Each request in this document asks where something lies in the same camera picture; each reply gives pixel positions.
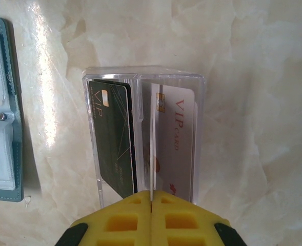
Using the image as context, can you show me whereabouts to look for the white VIP card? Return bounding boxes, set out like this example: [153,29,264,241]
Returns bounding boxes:
[153,82,195,203]
[148,81,158,215]

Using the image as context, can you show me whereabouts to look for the black VIP card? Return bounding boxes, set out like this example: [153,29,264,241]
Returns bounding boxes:
[88,79,135,200]
[94,78,139,195]

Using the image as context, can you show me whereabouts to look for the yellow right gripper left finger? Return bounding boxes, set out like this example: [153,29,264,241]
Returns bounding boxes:
[54,190,151,246]

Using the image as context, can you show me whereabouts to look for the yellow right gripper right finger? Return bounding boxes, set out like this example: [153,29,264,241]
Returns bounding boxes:
[151,190,248,246]

